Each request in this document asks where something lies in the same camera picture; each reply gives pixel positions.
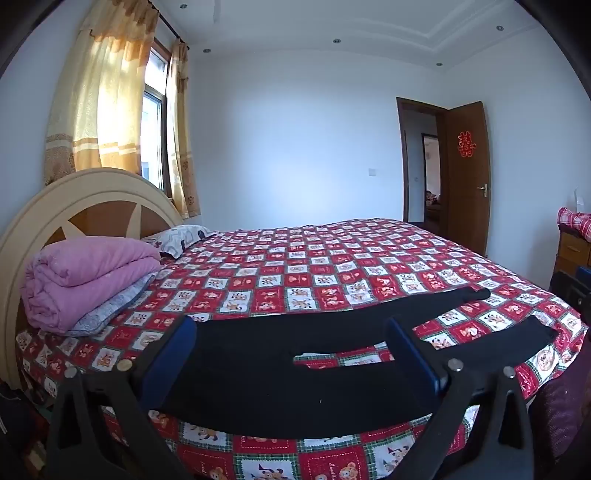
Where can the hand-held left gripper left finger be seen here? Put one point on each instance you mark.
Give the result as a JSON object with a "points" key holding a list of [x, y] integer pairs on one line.
{"points": [[171, 354]]}

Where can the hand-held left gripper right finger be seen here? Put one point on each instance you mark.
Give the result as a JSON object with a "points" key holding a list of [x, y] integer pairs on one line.
{"points": [[412, 351]]}

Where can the black pants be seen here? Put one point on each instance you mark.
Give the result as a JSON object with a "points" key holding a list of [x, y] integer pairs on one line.
{"points": [[258, 369]]}

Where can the grey folded blanket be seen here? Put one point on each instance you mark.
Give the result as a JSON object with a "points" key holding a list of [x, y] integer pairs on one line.
{"points": [[111, 305]]}

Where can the white patterned pillow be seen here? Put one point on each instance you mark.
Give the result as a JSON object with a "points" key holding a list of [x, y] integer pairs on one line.
{"points": [[178, 237]]}

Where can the pink folded quilt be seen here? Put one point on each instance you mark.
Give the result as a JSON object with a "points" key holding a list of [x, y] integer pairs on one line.
{"points": [[83, 277]]}

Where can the red checkered printed blanket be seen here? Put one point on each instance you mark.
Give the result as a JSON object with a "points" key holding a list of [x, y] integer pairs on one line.
{"points": [[323, 267]]}

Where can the brown wooden door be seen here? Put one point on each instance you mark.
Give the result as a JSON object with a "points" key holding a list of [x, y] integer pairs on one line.
{"points": [[466, 207]]}

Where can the dark purple cloth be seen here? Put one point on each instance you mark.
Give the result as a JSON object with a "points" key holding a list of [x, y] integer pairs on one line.
{"points": [[561, 406]]}

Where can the black case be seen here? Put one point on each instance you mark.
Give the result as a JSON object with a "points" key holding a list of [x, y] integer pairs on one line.
{"points": [[572, 290]]}

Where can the wooden dresser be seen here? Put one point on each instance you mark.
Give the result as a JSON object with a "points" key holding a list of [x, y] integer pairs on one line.
{"points": [[575, 249]]}

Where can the cream and wood headboard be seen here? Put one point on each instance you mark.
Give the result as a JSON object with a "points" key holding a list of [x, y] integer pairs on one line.
{"points": [[27, 221]]}

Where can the red plaid cloth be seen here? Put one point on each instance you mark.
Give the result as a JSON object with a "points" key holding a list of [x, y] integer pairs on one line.
{"points": [[577, 224]]}

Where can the red paper door decoration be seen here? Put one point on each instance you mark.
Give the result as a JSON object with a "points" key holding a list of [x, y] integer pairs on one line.
{"points": [[467, 144]]}

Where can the narrow yellow curtain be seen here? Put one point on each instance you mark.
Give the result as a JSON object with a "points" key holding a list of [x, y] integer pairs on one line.
{"points": [[182, 138]]}

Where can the window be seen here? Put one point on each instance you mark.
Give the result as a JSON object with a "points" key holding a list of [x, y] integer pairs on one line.
{"points": [[154, 115]]}

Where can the wide yellow curtain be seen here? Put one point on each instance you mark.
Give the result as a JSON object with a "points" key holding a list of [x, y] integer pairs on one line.
{"points": [[92, 115]]}

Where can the dark curtain rod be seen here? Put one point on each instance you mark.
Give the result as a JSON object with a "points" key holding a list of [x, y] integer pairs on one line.
{"points": [[174, 28]]}

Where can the brown door frame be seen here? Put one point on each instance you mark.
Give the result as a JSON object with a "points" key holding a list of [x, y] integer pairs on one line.
{"points": [[400, 161]]}

